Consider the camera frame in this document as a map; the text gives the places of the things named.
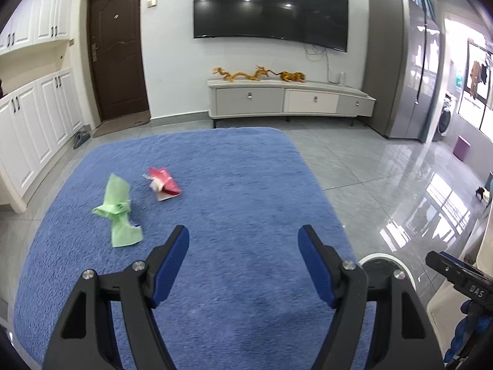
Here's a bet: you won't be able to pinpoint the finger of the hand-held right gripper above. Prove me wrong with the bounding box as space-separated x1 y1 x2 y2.
426 250 468 284

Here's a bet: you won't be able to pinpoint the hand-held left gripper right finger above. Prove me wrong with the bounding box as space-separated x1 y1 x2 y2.
298 224 447 370

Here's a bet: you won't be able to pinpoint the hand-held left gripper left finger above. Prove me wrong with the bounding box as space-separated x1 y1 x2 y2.
40 224 190 370

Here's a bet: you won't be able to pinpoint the white round bin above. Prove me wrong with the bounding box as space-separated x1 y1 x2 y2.
358 253 417 301

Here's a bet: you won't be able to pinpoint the green wrapper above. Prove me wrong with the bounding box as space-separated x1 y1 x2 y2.
92 173 144 248

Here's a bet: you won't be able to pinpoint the red wrapper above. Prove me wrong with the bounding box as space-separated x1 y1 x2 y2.
143 167 182 202

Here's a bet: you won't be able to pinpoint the person's right hand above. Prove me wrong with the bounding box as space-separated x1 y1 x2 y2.
443 300 493 363

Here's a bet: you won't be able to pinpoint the cream furniture piece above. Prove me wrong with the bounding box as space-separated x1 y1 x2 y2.
427 216 493 363

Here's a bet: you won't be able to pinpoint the blue fleece blanket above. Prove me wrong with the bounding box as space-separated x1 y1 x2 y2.
13 127 376 370

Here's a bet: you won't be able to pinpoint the purple stool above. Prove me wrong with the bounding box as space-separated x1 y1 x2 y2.
454 136 472 161

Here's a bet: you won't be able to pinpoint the washing machine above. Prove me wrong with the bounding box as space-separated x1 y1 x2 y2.
433 92 457 141

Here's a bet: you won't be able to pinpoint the brown doormat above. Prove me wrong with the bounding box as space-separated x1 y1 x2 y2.
92 110 152 137

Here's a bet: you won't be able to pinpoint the grey slippers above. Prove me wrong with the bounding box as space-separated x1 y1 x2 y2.
72 130 91 150

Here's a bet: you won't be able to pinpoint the balcony window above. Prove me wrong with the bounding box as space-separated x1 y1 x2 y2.
456 36 493 132

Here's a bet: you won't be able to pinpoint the white television cabinet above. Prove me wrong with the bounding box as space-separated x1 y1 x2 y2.
207 78 376 128

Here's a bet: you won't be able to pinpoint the hanging clothes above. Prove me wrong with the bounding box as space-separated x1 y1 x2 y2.
468 60 488 99

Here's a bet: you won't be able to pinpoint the golden lion figure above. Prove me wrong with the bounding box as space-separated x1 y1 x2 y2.
279 70 307 84

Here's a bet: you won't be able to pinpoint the long golden dragon figure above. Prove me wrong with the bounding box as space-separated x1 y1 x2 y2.
213 67 247 84

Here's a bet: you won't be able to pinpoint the white floor cabinets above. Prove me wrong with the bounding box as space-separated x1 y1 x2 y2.
0 67 85 213

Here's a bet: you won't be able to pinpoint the grey refrigerator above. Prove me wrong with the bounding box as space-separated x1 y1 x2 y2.
362 0 443 140

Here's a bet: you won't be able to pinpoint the short golden dragon figure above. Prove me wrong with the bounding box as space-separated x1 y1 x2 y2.
246 65 282 82

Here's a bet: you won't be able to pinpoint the dark brown door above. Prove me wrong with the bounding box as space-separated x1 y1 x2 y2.
88 0 151 122

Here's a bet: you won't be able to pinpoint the television cables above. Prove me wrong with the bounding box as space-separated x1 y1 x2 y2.
304 44 337 83

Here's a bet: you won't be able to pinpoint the black wall television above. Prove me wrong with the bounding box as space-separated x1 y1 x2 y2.
193 0 349 52

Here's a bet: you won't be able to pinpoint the white wall cabinets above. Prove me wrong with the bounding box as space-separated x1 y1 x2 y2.
0 0 75 56

